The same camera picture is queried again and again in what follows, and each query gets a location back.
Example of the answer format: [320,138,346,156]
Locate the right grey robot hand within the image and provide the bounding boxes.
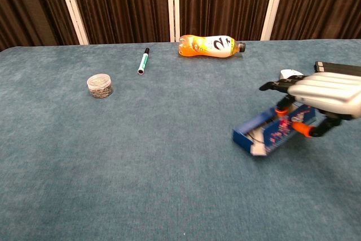
[259,71,361,139]

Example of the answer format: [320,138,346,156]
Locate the blue cardboard glasses case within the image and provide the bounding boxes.
[231,104,317,157]

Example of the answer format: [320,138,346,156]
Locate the black flat phone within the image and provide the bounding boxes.
[314,60,361,78]

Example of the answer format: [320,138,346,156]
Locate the white computer mouse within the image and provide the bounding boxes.
[279,68,305,80]

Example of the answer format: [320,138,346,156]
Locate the brown pleated curtain panel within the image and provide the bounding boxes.
[66,0,171,45]
[270,0,361,41]
[179,0,276,42]
[0,0,80,52]

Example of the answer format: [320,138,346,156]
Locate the orange drink plastic bottle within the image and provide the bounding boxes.
[178,34,246,59]

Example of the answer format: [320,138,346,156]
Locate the green white marker pen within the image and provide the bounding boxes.
[137,47,151,76]

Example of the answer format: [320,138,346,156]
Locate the blue velvet tablecloth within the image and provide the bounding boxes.
[0,38,361,241]

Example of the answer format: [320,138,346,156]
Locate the clear jar of clips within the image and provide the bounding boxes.
[86,73,114,99]

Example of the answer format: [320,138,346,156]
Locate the white screen frame post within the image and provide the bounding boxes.
[174,0,181,42]
[166,0,176,43]
[55,0,90,46]
[259,0,288,41]

